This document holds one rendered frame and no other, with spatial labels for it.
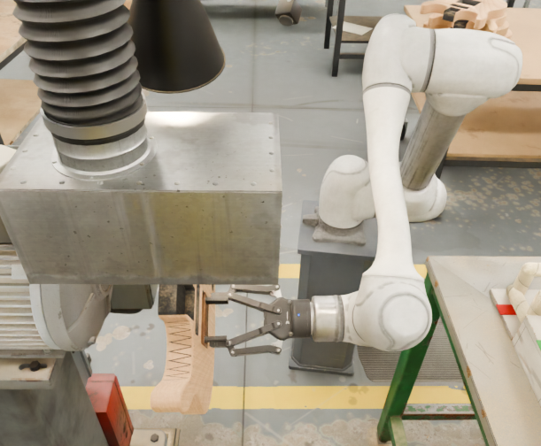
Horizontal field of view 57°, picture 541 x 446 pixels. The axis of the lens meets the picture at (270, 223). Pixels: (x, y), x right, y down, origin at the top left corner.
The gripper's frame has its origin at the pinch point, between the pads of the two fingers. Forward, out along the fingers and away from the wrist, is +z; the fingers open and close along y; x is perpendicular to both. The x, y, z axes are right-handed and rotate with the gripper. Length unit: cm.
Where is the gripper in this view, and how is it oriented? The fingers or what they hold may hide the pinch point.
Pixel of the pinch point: (206, 319)
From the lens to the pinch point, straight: 99.0
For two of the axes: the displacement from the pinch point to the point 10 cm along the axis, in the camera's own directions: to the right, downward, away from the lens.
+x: 0.2, -3.7, -9.3
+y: -0.1, -9.3, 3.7
